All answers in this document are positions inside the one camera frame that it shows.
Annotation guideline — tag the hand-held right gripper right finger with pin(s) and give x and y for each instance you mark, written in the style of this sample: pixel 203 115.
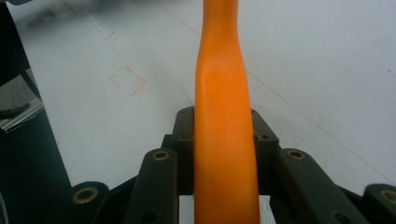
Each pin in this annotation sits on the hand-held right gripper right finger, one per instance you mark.
pixel 264 149

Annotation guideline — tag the grey pad on metal rail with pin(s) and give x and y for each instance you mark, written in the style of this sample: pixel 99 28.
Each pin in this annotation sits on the grey pad on metal rail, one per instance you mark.
pixel 15 99

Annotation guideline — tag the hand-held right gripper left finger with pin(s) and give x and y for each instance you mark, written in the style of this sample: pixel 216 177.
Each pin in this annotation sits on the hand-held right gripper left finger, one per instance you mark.
pixel 183 149

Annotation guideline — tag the dark green panel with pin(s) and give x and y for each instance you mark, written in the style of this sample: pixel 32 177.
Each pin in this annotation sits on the dark green panel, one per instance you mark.
pixel 31 174

